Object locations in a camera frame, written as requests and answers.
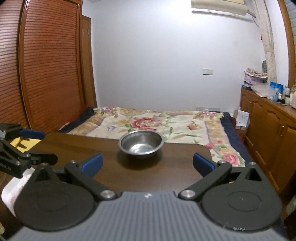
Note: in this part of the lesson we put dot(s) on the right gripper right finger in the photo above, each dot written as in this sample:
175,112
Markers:
213,174

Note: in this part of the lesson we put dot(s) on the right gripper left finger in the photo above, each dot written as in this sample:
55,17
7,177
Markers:
80,176

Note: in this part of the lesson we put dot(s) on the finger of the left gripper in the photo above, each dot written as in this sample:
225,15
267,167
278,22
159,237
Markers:
25,133
34,157

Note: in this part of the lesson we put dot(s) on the floral tray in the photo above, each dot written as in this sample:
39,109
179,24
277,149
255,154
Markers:
12,190

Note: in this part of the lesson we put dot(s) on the small steel bowl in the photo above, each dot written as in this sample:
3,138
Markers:
141,143

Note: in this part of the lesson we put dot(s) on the yellow plush toy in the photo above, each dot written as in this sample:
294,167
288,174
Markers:
24,144

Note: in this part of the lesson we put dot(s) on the floral bed blanket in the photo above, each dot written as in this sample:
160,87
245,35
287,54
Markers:
214,130

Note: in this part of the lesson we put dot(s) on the dark clothing on bed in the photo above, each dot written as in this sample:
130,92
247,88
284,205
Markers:
85,115

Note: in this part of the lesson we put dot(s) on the white cardboard box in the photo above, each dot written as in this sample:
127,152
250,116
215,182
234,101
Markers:
242,120

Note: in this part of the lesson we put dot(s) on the wooden louvered wardrobe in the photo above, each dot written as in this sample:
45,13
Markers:
46,63

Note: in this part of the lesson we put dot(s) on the wooden sideboard cabinet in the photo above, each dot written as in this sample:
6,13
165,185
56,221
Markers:
271,137

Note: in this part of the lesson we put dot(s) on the folded fabric pile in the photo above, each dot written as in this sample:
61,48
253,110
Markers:
253,77

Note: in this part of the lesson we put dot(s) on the blue box on sideboard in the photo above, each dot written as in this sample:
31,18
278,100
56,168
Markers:
277,87

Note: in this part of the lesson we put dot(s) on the pink thermos jug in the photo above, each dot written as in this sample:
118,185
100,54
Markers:
293,99

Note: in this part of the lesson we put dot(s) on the beige curtain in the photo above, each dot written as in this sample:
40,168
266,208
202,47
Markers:
262,17

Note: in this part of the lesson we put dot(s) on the wall light switch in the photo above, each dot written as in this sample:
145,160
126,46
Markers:
206,71

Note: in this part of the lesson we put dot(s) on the wall air conditioner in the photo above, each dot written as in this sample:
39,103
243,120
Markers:
234,7

